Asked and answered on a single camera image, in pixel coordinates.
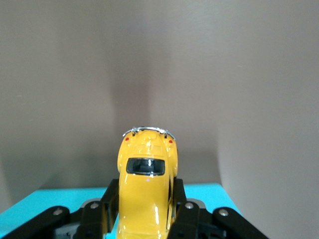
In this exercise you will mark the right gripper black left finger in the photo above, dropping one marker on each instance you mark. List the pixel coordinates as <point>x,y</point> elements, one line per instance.
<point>94,219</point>

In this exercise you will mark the yellow beetle toy car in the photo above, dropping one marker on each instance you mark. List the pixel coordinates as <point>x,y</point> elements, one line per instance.
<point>145,189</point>

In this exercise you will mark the turquoise plastic bin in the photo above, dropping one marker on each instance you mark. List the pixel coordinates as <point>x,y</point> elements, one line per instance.
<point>32,201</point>

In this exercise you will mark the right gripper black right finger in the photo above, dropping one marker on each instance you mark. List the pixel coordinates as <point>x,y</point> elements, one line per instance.
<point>192,221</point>

